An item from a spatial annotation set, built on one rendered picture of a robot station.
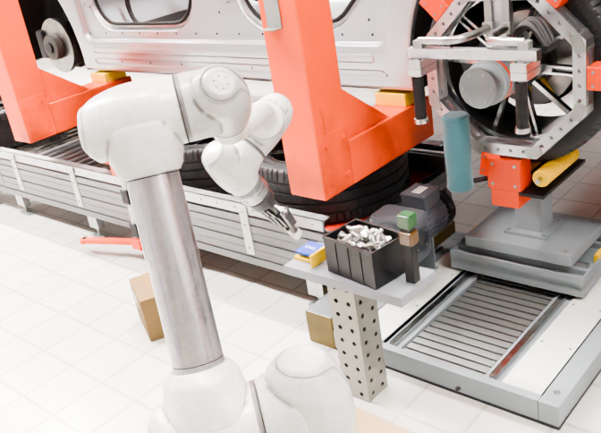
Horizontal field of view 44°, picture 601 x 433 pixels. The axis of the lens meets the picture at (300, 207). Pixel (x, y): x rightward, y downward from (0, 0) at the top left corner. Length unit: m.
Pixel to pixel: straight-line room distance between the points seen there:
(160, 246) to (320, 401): 0.41
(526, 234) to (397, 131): 0.59
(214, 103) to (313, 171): 1.14
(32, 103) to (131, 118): 2.59
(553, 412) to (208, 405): 1.13
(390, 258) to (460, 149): 0.55
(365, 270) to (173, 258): 0.78
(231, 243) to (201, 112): 1.74
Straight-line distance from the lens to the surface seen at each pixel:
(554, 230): 2.78
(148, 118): 1.36
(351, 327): 2.23
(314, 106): 2.35
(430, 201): 2.66
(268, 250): 2.90
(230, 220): 3.00
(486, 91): 2.30
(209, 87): 1.34
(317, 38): 2.35
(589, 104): 2.37
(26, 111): 3.92
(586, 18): 2.37
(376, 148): 2.64
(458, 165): 2.46
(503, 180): 2.54
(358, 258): 2.03
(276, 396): 1.42
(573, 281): 2.63
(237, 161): 1.90
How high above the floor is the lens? 1.48
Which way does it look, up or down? 23 degrees down
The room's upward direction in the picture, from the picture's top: 10 degrees counter-clockwise
